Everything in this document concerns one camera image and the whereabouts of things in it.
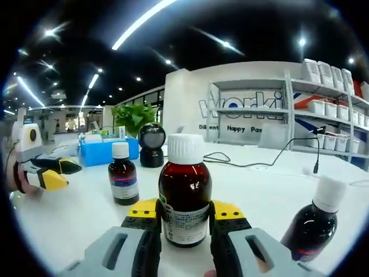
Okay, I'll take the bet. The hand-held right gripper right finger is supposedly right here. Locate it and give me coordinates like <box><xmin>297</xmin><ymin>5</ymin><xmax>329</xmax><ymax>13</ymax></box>
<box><xmin>209</xmin><ymin>199</ymin><xmax>326</xmax><ymax>277</ymax></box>

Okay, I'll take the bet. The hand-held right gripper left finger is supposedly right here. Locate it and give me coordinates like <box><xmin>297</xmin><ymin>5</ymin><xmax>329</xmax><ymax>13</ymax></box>
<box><xmin>56</xmin><ymin>198</ymin><xmax>162</xmax><ymax>277</ymax></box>

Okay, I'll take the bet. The small dark medicine bottle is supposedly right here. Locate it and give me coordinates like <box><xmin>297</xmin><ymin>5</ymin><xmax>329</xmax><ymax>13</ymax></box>
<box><xmin>280</xmin><ymin>174</ymin><xmax>348</xmax><ymax>263</ymax></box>

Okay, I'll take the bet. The brown medicine bottle purple label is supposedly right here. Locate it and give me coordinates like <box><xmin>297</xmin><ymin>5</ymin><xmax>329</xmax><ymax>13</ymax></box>
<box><xmin>108</xmin><ymin>142</ymin><xmax>141</xmax><ymax>206</ymax></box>

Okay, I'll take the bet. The brown medicine bottle green label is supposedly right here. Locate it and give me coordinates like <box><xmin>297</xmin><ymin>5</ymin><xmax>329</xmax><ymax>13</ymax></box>
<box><xmin>157</xmin><ymin>133</ymin><xmax>213</xmax><ymax>248</ymax></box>

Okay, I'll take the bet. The person's left hand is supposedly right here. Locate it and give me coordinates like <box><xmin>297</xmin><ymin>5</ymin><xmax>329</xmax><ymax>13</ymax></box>
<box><xmin>6</xmin><ymin>162</ymin><xmax>44</xmax><ymax>197</ymax></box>

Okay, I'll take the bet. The blue plastic bin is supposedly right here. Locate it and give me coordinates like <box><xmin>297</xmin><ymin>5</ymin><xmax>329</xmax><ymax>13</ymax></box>
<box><xmin>80</xmin><ymin>137</ymin><xmax>140</xmax><ymax>167</ymax></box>

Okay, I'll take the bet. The white table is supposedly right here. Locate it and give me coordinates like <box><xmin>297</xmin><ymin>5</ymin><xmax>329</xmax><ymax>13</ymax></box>
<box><xmin>11</xmin><ymin>141</ymin><xmax>369</xmax><ymax>277</ymax></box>

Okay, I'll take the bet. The green potted plant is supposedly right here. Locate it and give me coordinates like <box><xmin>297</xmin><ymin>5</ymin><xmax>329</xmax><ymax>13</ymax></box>
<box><xmin>111</xmin><ymin>103</ymin><xmax>159</xmax><ymax>139</ymax></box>

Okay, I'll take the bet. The black barcode scanner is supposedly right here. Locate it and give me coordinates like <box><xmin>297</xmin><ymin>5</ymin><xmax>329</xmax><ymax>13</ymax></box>
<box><xmin>138</xmin><ymin>122</ymin><xmax>168</xmax><ymax>167</ymax></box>

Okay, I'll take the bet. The grey metal shelf rack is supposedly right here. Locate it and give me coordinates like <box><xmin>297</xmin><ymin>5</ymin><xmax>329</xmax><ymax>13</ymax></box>
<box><xmin>207</xmin><ymin>69</ymin><xmax>369</xmax><ymax>171</ymax></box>

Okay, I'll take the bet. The row of white storage bins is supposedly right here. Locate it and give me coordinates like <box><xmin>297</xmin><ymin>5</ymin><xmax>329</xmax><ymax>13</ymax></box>
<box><xmin>301</xmin><ymin>58</ymin><xmax>369</xmax><ymax>154</ymax></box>

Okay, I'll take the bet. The black wrist strap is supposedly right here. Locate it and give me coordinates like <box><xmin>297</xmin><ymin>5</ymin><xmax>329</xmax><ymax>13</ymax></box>
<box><xmin>13</xmin><ymin>163</ymin><xmax>27</xmax><ymax>193</ymax></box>

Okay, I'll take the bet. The black scanner cable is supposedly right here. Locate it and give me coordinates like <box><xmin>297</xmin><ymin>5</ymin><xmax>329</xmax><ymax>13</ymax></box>
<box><xmin>203</xmin><ymin>137</ymin><xmax>321</xmax><ymax>174</ymax></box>

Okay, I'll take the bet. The white cable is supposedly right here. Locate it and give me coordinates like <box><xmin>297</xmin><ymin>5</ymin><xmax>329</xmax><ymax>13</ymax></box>
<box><xmin>301</xmin><ymin>166</ymin><xmax>369</xmax><ymax>186</ymax></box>

